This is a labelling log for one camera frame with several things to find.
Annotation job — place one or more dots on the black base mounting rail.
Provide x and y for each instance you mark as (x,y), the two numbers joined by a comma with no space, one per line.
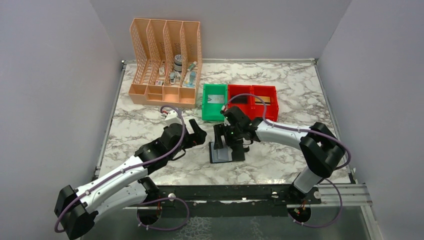
(215,201)

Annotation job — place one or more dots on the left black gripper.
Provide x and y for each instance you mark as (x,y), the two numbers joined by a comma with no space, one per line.
(200,135)

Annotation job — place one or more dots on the peach plastic file organizer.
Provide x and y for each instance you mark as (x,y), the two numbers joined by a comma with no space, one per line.
(155,43)

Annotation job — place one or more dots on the green plastic bin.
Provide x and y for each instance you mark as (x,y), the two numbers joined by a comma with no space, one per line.
(212,112)

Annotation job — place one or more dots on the gold card in red bin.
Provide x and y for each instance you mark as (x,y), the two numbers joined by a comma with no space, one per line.
(265,99)

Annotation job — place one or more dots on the black card in red bin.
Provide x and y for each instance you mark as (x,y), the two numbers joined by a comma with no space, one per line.
(240,100)

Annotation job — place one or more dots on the black leather card holder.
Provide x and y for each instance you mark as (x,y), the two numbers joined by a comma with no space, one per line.
(234,158)

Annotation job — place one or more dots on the round grey tin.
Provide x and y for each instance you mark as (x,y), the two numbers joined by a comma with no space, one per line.
(178,63)

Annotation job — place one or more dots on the light blue card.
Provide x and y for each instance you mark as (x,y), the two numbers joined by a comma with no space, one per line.
(222,155)

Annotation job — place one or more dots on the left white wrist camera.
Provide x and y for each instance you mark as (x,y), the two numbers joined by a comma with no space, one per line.
(172,117)

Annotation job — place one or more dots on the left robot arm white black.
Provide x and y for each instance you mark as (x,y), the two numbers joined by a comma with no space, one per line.
(78,209)

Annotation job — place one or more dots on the silver card in green bin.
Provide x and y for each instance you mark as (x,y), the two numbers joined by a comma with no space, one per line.
(216,99)

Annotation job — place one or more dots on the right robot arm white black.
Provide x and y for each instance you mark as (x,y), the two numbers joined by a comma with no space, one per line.
(321,150)

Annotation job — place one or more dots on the red plastic bin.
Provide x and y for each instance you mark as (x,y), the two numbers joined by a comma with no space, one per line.
(237,89)
(272,111)

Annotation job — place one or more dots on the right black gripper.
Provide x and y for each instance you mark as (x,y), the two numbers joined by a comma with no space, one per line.
(219,131)

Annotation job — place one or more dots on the blue packaged item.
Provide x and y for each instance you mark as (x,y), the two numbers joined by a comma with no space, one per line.
(190,77)

